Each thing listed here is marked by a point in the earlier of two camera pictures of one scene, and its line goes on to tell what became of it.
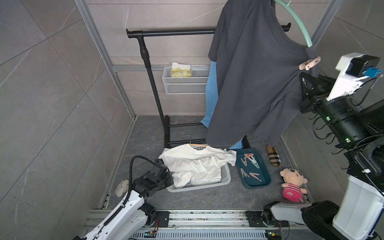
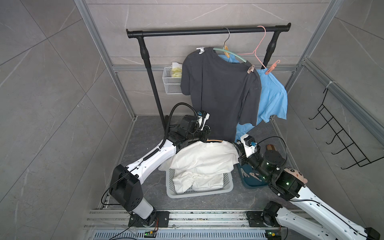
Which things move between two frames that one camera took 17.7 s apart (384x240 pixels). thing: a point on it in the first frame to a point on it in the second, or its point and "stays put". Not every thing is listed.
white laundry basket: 190,186 to 227,185
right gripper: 318,95 to 241,156
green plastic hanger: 299,19 to 224,49
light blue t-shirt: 212,92 to 229,58
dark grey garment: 259,46 to 230,92
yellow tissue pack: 180,70 stays put
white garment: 199,166 stays put
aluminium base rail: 209,224 stays put
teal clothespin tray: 253,171 stays put
